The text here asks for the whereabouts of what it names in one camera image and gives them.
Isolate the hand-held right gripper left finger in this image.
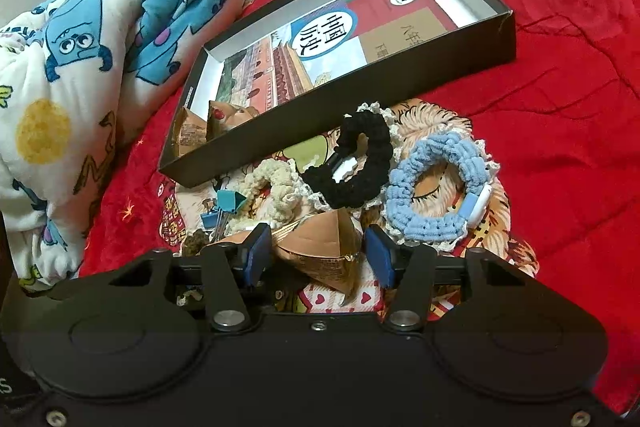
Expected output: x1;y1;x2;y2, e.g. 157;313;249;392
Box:
107;223;273;333

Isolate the blue binder clip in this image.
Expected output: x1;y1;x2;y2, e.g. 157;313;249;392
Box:
216;189;247;214
200;209;232;239

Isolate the illustrated book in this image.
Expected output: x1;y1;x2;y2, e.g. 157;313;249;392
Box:
216;0;460;112

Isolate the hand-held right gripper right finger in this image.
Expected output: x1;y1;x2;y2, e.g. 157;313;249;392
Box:
364;227;528;333

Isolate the cartoon monster printed blanket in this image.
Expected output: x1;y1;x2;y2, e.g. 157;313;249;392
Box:
0;0;271;293

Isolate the red printed bedspread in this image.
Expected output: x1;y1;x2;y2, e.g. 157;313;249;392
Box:
77;0;640;414

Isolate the brown triangular snack packet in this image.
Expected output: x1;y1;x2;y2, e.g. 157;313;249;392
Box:
272;209;366;308
206;99;261;140
172;99;208;158

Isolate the black crochet scrunchie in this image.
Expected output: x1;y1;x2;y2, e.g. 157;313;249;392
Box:
300;109;396;210

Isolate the cream crochet scrunchie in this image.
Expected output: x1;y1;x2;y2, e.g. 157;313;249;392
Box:
227;158;313;233

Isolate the black cardboard box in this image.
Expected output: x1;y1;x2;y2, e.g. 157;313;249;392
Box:
157;0;517;188

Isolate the blue crochet scrunchie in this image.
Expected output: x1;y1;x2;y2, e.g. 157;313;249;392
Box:
384;132;501;253

